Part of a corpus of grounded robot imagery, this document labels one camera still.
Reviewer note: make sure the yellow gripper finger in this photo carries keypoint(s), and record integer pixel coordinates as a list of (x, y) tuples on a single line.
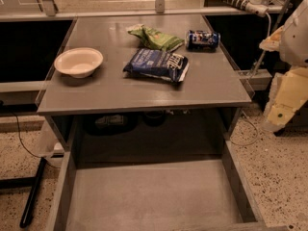
[(287, 94), (273, 42)]

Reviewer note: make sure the blue chip bag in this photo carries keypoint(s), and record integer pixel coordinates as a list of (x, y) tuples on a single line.
[(159, 64)]

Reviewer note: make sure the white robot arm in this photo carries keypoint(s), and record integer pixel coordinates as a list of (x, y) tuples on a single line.
[(295, 37)]

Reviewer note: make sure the green chip bag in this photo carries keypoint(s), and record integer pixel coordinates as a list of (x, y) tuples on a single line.
[(154, 39)]

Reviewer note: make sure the open grey top drawer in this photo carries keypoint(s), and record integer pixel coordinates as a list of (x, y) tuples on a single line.
[(204, 195)]

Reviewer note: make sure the white power strip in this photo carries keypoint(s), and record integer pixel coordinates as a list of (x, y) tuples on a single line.
[(250, 6)]

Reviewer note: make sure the white bowl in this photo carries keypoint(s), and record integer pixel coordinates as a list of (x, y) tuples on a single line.
[(79, 62)]

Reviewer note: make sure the black metal floor bar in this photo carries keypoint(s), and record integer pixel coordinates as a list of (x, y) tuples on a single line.
[(30, 204)]

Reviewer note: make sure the grey cabinet frame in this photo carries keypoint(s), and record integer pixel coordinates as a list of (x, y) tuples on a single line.
[(209, 82)]

